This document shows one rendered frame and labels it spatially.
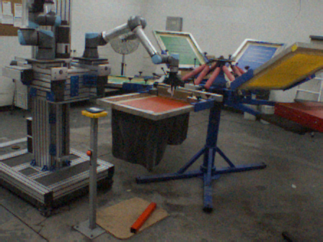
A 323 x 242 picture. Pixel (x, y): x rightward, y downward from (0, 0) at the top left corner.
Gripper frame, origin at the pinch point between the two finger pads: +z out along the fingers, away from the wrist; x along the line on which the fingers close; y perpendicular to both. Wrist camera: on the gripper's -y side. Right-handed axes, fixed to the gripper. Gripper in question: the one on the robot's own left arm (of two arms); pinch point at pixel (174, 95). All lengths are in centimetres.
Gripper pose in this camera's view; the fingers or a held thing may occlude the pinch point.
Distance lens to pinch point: 281.0
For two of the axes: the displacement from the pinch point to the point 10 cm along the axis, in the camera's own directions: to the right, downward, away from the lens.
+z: -0.7, 9.7, 2.5
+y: -8.0, -2.0, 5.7
